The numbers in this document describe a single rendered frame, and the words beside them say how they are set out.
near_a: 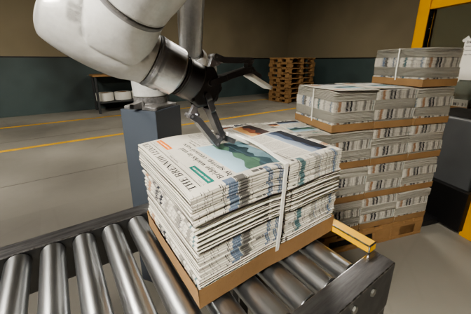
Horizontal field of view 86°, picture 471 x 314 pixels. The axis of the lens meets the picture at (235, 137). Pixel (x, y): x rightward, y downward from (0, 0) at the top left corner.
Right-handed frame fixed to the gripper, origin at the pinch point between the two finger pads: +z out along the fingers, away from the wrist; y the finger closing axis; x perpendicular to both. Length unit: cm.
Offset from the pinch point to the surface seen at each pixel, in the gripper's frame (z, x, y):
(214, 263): -6.9, 13.7, 28.5
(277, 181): -0.2, 14.2, 11.4
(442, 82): 138, -12, -70
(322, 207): 18.4, 13.9, 14.5
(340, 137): 93, -34, -15
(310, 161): 6.5, 14.5, 5.6
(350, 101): 88, -33, -34
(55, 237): -25, -23, 46
